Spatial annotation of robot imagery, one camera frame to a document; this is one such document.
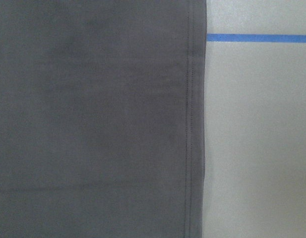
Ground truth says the brown t-shirt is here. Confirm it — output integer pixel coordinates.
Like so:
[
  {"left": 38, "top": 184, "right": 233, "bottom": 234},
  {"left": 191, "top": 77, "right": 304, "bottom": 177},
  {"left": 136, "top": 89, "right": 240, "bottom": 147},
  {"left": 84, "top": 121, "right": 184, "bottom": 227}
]
[{"left": 0, "top": 0, "right": 207, "bottom": 238}]

